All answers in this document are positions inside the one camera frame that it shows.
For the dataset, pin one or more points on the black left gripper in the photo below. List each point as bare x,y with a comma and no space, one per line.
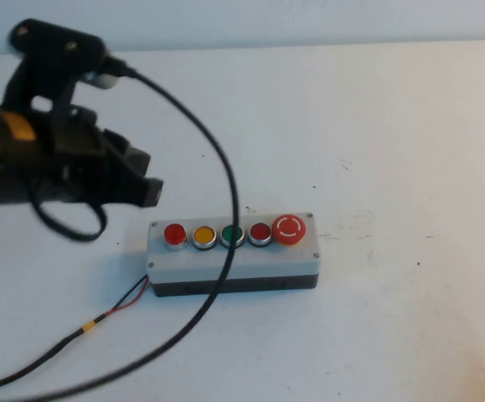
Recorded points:
74,167

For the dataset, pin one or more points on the red illuminated push button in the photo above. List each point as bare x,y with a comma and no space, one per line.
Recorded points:
175,234

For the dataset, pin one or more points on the yellow push button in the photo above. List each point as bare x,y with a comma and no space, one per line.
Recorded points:
204,236

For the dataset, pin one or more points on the green push button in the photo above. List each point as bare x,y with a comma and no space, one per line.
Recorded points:
227,234

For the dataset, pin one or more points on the dark red push button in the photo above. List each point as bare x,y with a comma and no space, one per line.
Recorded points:
260,232

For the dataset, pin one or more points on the grey and black button box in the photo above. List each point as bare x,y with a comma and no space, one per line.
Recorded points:
267,264

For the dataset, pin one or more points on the red emergency stop mushroom button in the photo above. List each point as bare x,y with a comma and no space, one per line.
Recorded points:
289,228

